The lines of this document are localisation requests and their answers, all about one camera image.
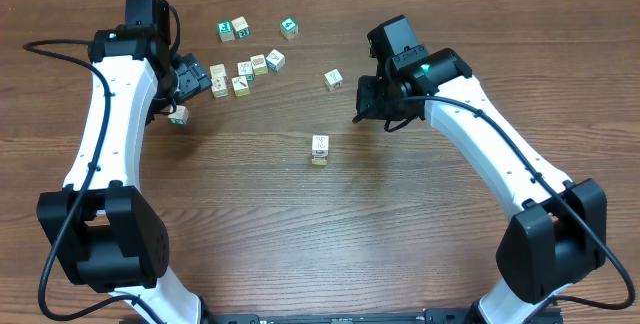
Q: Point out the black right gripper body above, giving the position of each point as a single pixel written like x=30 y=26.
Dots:
x=378 y=103

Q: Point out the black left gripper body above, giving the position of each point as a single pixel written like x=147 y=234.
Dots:
x=191 y=76

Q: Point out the blue edged trio block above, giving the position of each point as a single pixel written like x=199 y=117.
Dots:
x=320 y=145

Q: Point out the blue letter T pretzel block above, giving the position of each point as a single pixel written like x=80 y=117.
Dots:
x=319 y=158

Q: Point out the blue letter P block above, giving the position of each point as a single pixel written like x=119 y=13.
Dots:
x=319 y=162

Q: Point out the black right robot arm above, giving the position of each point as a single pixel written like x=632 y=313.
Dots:
x=556 y=227

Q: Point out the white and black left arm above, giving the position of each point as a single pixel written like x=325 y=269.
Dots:
x=102 y=231

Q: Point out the red spatula letter B block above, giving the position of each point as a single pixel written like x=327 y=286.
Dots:
x=218 y=71

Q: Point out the cream block red picture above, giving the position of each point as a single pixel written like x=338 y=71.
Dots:
x=219 y=87

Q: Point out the cream block far left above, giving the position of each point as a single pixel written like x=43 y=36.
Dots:
x=179 y=116

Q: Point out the yellow edged cream block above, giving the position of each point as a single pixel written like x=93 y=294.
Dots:
x=240 y=86

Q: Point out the cream block left of trio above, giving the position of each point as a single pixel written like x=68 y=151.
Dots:
x=333 y=79

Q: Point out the cream block green edge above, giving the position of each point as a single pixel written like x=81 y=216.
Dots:
x=245 y=69

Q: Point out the green picture block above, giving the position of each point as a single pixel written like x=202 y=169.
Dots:
x=225 y=31

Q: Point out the cream block red grid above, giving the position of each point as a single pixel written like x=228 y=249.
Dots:
x=258 y=64

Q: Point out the green edged cream block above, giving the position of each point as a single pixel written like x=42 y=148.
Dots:
x=240 y=27

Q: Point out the blue edged cream block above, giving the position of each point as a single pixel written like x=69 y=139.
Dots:
x=275 y=60

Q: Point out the green number four block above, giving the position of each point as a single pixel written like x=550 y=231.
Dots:
x=289 y=28

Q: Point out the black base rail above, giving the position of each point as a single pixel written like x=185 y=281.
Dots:
x=429 y=316

